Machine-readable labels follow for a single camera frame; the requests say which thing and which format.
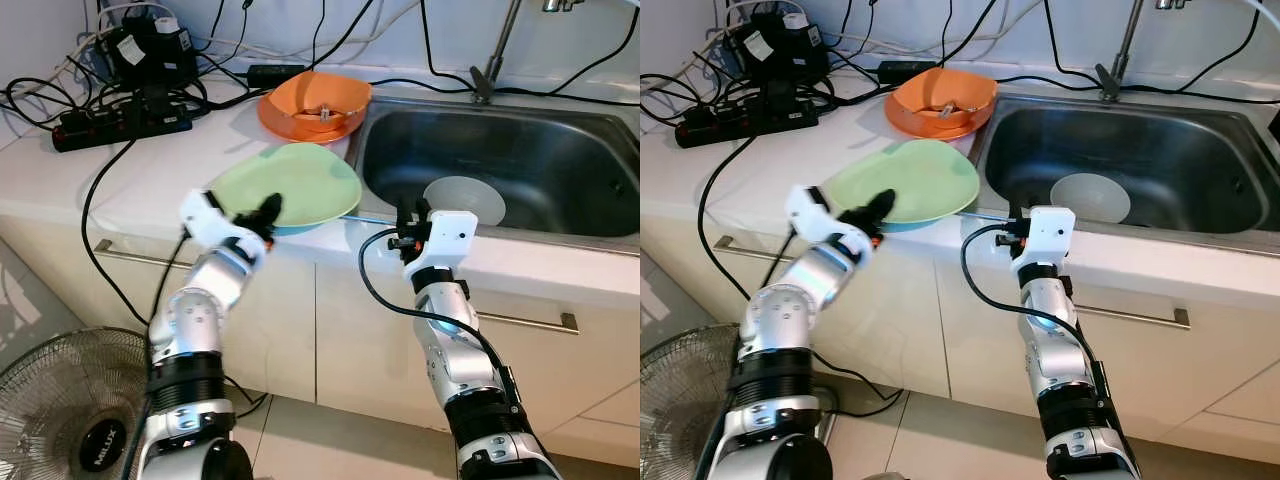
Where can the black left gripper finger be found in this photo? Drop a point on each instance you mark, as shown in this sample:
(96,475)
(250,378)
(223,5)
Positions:
(880,205)
(268,210)

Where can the light green plate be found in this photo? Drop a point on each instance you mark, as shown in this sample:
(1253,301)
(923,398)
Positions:
(300,185)
(920,180)

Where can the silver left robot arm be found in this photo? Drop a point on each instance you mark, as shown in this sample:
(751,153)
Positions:
(195,320)
(800,310)

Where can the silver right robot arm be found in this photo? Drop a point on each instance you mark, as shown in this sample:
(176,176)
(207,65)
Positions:
(1050,340)
(445,340)

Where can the white kitchen cabinet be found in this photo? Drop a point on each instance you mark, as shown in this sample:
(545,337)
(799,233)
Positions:
(340,350)
(950,350)

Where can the stainless steel kitchen sink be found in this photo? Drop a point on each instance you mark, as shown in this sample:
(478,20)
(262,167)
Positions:
(1180,150)
(560,150)

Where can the orange plastic plate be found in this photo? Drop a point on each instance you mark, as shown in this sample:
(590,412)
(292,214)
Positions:
(315,137)
(940,133)

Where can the small silver white object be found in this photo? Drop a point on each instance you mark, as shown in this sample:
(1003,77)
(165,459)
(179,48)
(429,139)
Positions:
(947,109)
(322,112)

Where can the orange plastic bowl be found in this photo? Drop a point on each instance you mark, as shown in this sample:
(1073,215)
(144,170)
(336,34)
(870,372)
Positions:
(290,95)
(912,92)

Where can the small black power adapter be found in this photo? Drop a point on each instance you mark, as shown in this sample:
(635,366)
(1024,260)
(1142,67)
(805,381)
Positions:
(275,75)
(905,72)

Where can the chrome sink faucet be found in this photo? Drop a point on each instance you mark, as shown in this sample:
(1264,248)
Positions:
(487,80)
(1112,80)

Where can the black power strip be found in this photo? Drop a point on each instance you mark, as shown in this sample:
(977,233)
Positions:
(120,125)
(745,122)

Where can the black battery charger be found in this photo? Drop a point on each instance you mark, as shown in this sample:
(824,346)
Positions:
(775,50)
(150,55)

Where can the grey floor fan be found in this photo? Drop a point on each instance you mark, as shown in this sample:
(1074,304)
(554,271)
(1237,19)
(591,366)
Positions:
(680,400)
(60,400)

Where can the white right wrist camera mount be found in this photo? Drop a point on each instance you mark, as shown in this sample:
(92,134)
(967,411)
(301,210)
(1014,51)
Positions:
(452,235)
(1052,235)

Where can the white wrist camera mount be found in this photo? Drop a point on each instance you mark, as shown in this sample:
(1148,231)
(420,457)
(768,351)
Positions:
(205,222)
(815,215)
(452,235)
(1052,235)

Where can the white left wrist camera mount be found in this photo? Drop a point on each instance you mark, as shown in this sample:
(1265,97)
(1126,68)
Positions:
(815,215)
(205,222)

